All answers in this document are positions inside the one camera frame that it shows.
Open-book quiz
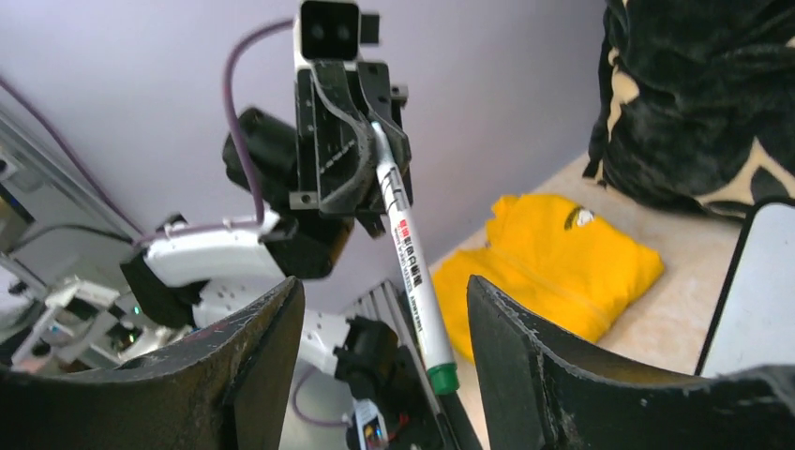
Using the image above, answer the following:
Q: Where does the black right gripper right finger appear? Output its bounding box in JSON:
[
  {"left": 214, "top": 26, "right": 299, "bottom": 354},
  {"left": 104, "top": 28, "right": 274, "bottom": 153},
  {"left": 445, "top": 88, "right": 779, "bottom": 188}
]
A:
[{"left": 467, "top": 276, "right": 794, "bottom": 449}]

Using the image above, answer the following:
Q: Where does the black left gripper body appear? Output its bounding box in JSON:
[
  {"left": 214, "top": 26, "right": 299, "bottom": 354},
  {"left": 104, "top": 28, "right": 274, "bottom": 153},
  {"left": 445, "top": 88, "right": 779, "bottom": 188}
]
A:
[{"left": 290, "top": 60, "right": 412, "bottom": 237}]

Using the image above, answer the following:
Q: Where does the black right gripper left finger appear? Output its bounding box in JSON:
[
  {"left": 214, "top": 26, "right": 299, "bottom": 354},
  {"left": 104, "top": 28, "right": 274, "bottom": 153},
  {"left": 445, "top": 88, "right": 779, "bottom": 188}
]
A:
[{"left": 1, "top": 278, "right": 305, "bottom": 449}]

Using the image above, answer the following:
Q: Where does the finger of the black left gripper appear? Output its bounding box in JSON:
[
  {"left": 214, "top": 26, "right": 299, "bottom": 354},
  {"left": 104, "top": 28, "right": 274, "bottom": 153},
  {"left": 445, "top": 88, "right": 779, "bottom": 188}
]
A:
[
  {"left": 311, "top": 61, "right": 374, "bottom": 216},
  {"left": 356, "top": 61, "right": 413, "bottom": 199}
]

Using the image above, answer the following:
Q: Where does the white marker pen body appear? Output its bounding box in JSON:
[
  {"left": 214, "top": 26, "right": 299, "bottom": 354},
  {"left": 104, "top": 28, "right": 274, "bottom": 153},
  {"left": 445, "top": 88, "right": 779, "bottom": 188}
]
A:
[{"left": 371, "top": 122, "right": 459, "bottom": 396}]

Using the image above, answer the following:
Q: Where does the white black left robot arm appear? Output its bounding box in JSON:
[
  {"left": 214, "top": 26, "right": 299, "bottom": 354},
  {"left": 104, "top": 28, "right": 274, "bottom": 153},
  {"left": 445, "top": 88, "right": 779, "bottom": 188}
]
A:
[{"left": 122, "top": 60, "right": 453, "bottom": 449}]

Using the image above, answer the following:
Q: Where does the yellow folded cloth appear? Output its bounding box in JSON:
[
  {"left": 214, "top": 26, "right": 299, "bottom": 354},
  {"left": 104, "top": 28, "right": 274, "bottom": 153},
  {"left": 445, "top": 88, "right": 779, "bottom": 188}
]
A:
[{"left": 432, "top": 194, "right": 665, "bottom": 361}]

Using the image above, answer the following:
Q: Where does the black floral blanket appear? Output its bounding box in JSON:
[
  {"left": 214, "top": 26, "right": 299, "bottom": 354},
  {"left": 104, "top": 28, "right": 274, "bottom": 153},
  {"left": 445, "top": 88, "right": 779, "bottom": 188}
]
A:
[{"left": 583, "top": 0, "right": 794, "bottom": 219}]

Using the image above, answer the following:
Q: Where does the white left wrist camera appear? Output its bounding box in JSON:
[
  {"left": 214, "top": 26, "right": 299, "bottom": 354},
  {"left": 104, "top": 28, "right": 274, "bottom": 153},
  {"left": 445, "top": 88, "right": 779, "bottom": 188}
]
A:
[{"left": 292, "top": 1, "right": 381, "bottom": 71}]

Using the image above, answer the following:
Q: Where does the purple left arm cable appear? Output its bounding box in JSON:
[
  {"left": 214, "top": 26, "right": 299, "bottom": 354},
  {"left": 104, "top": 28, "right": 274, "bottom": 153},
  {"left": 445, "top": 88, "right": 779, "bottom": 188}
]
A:
[{"left": 0, "top": 18, "right": 296, "bottom": 249}]

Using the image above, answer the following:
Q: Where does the white whiteboard black frame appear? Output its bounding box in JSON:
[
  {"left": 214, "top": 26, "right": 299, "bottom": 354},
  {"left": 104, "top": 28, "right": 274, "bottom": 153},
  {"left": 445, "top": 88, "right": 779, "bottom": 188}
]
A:
[{"left": 695, "top": 198, "right": 794, "bottom": 378}]

